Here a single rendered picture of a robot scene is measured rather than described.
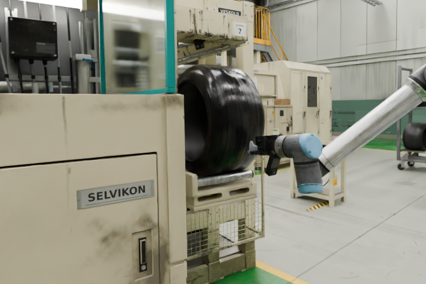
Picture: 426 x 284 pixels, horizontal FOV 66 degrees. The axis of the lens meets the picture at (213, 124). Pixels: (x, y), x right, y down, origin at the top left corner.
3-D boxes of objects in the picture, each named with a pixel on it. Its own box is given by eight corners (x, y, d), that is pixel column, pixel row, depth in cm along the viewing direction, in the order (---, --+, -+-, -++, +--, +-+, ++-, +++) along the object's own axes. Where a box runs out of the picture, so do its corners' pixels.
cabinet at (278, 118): (266, 172, 604) (265, 104, 597) (243, 168, 647) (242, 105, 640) (294, 165, 665) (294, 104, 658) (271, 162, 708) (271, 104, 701)
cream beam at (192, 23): (156, 30, 166) (156, 0, 165) (139, 38, 187) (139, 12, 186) (249, 41, 199) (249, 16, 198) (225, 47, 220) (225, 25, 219)
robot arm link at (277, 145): (299, 156, 128) (281, 159, 123) (290, 156, 132) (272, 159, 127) (296, 134, 129) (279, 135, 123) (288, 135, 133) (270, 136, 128)
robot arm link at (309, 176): (324, 187, 125) (319, 156, 125) (323, 195, 114) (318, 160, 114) (299, 189, 128) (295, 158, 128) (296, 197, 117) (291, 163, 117)
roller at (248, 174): (188, 177, 146) (187, 186, 147) (193, 180, 142) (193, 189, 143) (248, 167, 165) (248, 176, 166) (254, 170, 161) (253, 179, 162)
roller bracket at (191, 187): (192, 198, 139) (191, 175, 138) (155, 180, 172) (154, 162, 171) (199, 196, 140) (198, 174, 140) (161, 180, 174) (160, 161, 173)
